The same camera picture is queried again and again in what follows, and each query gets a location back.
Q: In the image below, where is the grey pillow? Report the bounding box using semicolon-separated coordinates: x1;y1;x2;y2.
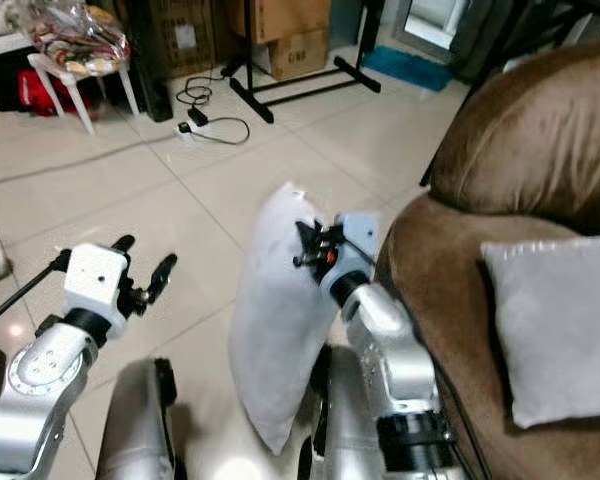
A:
481;235;600;430

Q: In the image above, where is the large cardboard box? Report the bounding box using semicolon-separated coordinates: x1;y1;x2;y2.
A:
245;0;334;44

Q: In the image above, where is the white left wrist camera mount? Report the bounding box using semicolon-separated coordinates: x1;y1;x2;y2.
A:
62;243;132;323

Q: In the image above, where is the black metal rack stand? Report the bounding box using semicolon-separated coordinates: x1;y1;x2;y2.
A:
224;0;384;125

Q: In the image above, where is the white pillow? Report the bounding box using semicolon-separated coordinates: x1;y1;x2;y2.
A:
227;181;341;457

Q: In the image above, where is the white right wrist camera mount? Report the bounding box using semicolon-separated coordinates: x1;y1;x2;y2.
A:
320;212;382;299

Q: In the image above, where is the silver robot leg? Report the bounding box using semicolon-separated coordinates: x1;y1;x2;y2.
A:
94;357;180;480
297;345;393;480

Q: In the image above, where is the small printed cardboard box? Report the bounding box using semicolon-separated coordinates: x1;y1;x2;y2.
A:
267;27;332;81

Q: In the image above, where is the red bag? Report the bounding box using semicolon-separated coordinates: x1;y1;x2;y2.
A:
17;69;88;117

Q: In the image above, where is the brown sofa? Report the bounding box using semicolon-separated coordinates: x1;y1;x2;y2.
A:
373;45;600;480

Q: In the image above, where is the silver right robot leg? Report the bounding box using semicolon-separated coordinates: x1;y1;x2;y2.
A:
297;345;393;480

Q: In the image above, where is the colourful plastic-wrapped bundle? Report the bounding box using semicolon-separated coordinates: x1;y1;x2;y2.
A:
4;0;132;79

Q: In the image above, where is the black upright post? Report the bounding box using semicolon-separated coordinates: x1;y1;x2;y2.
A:
130;0;175;123

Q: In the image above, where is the white plastic chair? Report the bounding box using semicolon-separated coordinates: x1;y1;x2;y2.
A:
27;50;142;137

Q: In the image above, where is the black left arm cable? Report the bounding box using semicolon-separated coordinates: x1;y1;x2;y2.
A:
0;250;72;337

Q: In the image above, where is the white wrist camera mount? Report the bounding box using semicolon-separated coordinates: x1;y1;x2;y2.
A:
62;243;132;323
320;212;382;299

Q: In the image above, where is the black power cable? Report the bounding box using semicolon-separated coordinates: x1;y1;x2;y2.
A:
174;70;252;147

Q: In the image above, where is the silver left robot leg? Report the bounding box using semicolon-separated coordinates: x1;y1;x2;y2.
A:
94;357;180;480

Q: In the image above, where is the dark labelled cardboard box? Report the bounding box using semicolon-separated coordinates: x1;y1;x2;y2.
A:
149;0;212;77

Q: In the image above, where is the white power strip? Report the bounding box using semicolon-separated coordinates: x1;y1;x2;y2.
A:
178;119;212;142

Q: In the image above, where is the blue floor mat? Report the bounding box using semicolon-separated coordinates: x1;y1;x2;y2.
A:
361;44;454;94

